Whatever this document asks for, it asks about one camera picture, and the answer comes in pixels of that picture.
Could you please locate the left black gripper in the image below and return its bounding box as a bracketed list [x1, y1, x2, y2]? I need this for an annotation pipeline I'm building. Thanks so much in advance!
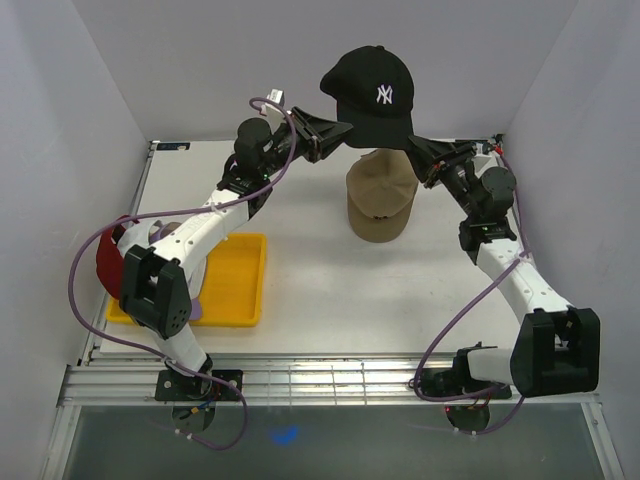
[261, 107, 354, 179]

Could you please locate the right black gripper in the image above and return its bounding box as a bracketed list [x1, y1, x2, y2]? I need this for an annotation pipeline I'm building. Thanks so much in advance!
[400, 136, 479, 220]

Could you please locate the beige baseball cap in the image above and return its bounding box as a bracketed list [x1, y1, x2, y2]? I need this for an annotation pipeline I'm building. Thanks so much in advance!
[345, 149, 419, 243]

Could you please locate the black NY baseball cap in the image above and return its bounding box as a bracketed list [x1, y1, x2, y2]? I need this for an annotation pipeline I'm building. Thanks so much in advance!
[320, 45, 415, 150]

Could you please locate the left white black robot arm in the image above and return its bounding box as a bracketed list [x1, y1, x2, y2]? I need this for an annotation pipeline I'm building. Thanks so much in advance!
[119, 107, 353, 400]

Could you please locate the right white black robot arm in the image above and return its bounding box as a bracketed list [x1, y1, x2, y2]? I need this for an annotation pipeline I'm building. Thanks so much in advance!
[406, 135, 601, 402]

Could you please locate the left table corner label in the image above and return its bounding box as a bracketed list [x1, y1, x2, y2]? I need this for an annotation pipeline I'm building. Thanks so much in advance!
[156, 142, 191, 151]

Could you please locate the yellow plastic tray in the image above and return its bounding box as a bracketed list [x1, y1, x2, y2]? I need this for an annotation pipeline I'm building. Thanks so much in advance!
[106, 233, 267, 328]

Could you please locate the purple cap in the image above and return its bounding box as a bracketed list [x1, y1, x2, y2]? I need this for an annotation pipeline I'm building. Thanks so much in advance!
[149, 220, 207, 321]

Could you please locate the white cap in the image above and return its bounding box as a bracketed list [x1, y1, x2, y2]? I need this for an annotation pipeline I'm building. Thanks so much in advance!
[117, 219, 209, 301]

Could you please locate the red baseball cap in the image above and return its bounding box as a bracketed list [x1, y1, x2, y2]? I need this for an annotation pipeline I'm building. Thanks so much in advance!
[95, 215, 138, 300]

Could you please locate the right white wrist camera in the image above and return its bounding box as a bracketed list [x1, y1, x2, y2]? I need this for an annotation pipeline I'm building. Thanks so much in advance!
[471, 142, 500, 170]

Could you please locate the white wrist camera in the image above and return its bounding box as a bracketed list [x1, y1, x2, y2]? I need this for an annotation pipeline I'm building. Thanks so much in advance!
[259, 89, 286, 133]
[471, 142, 500, 170]

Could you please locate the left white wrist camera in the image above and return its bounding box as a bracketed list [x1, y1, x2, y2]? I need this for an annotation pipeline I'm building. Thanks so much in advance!
[259, 89, 286, 133]

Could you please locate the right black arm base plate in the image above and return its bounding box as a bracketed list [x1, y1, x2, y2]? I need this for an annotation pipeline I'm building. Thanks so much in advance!
[408, 368, 512, 401]

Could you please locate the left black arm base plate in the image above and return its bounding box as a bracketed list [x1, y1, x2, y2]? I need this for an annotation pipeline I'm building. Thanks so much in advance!
[154, 369, 240, 402]

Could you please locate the aluminium frame rail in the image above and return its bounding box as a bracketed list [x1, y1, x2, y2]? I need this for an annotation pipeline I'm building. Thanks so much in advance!
[57, 134, 601, 409]

